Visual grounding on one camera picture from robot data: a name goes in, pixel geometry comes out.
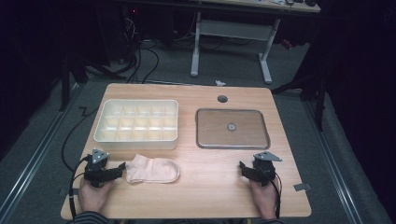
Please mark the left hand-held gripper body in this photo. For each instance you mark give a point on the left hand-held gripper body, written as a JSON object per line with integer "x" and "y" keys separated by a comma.
{"x": 95, "y": 174}

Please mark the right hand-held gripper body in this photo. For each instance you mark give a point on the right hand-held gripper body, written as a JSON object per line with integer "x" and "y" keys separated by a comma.
{"x": 264, "y": 172}

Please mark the pale pink sock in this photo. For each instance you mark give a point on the pale pink sock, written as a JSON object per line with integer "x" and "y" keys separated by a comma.
{"x": 152, "y": 170}

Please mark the person's left hand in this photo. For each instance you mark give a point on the person's left hand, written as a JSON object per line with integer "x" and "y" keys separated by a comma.
{"x": 93, "y": 197}

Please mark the person's right hand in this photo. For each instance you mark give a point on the person's right hand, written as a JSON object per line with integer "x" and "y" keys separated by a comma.
{"x": 264, "y": 199}

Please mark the brown metal-rimmed tray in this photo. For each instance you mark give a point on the brown metal-rimmed tray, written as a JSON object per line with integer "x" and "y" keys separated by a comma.
{"x": 232, "y": 137}

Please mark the round silver tray knob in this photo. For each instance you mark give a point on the round silver tray knob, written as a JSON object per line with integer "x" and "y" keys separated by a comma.
{"x": 231, "y": 127}

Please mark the person's left striped sleeve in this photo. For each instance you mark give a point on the person's left striped sleeve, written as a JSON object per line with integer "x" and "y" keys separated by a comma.
{"x": 90, "y": 218}

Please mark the person's striped sleeve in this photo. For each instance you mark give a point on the person's striped sleeve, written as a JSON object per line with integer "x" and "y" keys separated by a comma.
{"x": 271, "y": 221}
{"x": 90, "y": 218}

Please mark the cream divided storage box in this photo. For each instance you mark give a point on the cream divided storage box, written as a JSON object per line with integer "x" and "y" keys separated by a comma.
{"x": 137, "y": 124}

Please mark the person's right striped sleeve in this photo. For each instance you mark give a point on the person's right striped sleeve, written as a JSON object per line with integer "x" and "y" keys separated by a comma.
{"x": 271, "y": 221}

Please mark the white crumpled paper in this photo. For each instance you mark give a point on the white crumpled paper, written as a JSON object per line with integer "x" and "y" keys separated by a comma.
{"x": 220, "y": 83}

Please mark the dark metal stand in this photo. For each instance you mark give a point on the dark metal stand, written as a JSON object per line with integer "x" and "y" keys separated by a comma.
{"x": 65, "y": 84}
{"x": 319, "y": 102}

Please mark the red object on floor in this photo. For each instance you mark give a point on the red object on floor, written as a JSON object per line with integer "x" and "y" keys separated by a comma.
{"x": 287, "y": 44}

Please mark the white-legged wooden desk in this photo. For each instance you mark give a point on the white-legged wooden desk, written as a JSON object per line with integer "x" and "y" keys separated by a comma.
{"x": 236, "y": 29}

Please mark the metal floor rail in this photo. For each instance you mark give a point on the metal floor rail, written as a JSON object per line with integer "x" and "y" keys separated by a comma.
{"x": 34, "y": 155}
{"x": 333, "y": 161}

